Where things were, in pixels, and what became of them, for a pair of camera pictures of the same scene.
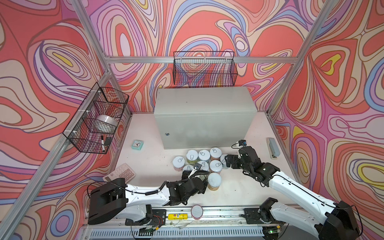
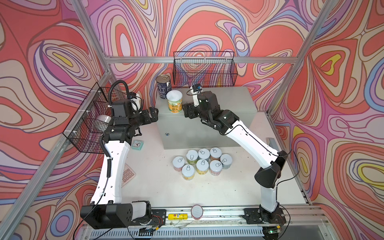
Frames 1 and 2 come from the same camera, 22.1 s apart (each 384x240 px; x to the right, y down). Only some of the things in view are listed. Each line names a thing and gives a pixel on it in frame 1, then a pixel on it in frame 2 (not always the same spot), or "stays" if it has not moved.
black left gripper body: x=186 y=177 to x=141 y=118
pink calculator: x=123 y=171 stays
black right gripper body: x=237 y=163 to x=194 y=112
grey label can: x=204 y=155 stays
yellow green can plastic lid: x=214 y=179 to x=174 y=98
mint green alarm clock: x=137 y=145 stays
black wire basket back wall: x=204 y=68 stays
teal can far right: x=223 y=161 stays
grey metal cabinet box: x=188 y=119 stays
